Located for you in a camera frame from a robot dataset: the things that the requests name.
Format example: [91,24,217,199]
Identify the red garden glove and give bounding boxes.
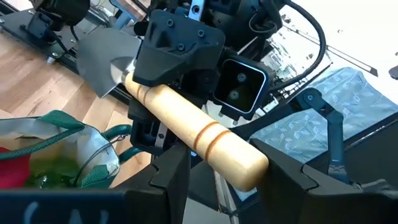
[0,147,32,190]

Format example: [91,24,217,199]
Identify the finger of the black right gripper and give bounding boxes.
[129,101,189,156]
[133,9,226,88]

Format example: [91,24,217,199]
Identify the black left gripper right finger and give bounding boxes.
[250,139,361,224]

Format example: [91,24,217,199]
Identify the white canvas gardening bag green trim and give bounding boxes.
[0,109,144,190]

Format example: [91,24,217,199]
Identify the light blue floral cloth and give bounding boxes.
[250,67,398,164]

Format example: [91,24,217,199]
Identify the wooden handled garden trowel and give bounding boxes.
[76,27,270,192]

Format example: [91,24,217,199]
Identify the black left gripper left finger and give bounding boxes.
[123,143,192,224]

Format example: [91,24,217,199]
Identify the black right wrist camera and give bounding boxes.
[213,57,271,121]

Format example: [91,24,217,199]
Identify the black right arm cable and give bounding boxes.
[248,0,327,93]

